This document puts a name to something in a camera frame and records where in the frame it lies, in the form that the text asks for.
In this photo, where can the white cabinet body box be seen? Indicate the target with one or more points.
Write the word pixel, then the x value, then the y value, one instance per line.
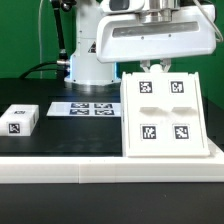
pixel 167 148

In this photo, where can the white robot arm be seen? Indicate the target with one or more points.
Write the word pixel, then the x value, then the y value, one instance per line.
pixel 86 71

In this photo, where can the white cabinet door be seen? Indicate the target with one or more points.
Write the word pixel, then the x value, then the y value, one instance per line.
pixel 145 113
pixel 183 99

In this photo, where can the white L-shaped fence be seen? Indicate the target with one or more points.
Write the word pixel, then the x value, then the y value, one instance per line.
pixel 81 170

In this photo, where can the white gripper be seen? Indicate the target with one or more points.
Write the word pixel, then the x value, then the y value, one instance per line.
pixel 143 30

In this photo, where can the white base tag plate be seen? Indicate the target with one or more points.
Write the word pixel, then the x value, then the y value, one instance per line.
pixel 84 109

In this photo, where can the white cabinet top block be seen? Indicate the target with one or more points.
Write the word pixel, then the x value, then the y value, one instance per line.
pixel 19 120

